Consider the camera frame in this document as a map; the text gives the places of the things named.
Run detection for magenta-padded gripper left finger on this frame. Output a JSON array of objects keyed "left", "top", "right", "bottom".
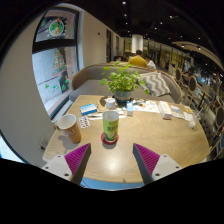
[{"left": 41, "top": 143, "right": 92, "bottom": 186}]

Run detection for light blue upright box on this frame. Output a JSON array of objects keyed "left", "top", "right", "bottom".
[{"left": 126, "top": 100, "right": 135, "bottom": 117}]

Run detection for person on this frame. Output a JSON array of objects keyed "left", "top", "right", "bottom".
[
  {"left": 128, "top": 49, "right": 148, "bottom": 68},
  {"left": 144, "top": 54, "right": 157, "bottom": 70}
]

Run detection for long white box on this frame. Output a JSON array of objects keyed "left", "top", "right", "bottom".
[{"left": 157, "top": 100, "right": 174, "bottom": 120}]

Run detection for grey curved sofa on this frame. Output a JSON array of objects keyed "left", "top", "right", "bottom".
[{"left": 68, "top": 63, "right": 184, "bottom": 104}]

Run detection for white wall socket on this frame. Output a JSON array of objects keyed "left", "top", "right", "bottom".
[{"left": 37, "top": 136, "right": 49, "bottom": 153}]

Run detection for green-labelled clear drink bottle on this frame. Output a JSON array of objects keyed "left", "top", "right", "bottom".
[{"left": 101, "top": 97, "right": 120, "bottom": 143}]

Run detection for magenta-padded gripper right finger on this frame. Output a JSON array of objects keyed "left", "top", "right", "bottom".
[{"left": 132, "top": 143, "right": 183, "bottom": 186}]

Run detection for small white and blue box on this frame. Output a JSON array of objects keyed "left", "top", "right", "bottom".
[{"left": 169, "top": 104, "right": 183, "bottom": 114}]

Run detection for group of round-backed chairs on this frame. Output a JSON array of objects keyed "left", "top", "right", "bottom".
[{"left": 169, "top": 64, "right": 224, "bottom": 158}]

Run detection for large decorated window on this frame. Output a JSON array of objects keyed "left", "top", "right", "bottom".
[{"left": 31, "top": 8, "right": 80, "bottom": 118}]

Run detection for grey chevron cushion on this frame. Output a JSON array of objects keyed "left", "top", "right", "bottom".
[{"left": 138, "top": 70, "right": 172, "bottom": 98}]

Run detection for green potted plant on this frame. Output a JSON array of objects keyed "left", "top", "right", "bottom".
[{"left": 99, "top": 61, "right": 151, "bottom": 104}]

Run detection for white pen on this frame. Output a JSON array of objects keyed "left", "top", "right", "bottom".
[{"left": 87, "top": 112, "right": 126, "bottom": 120}]

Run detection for white printed leaflets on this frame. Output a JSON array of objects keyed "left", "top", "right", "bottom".
[{"left": 132, "top": 99, "right": 160, "bottom": 114}]

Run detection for blue and white flat box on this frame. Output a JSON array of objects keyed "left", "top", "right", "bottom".
[{"left": 79, "top": 102, "right": 98, "bottom": 117}]

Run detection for brown paper cup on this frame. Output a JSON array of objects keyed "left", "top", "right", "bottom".
[{"left": 54, "top": 113, "right": 83, "bottom": 145}]

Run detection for white pill blister pack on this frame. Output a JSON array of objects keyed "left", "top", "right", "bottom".
[{"left": 77, "top": 115, "right": 91, "bottom": 129}]

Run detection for flat round red coaster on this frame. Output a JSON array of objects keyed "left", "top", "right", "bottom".
[{"left": 100, "top": 131, "right": 120, "bottom": 146}]

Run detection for group of ceiling lights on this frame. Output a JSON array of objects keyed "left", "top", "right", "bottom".
[{"left": 121, "top": 0, "right": 204, "bottom": 51}]

